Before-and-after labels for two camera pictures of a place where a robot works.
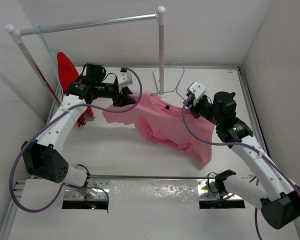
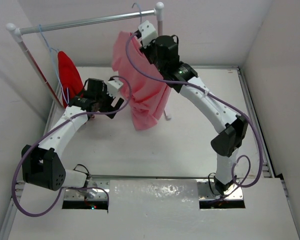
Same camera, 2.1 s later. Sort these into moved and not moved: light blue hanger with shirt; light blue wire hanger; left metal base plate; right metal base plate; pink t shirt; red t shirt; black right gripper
Moved: light blue wire hanger; black right gripper; pink t shirt
Not moved: left metal base plate; light blue hanger with shirt; right metal base plate; red t shirt
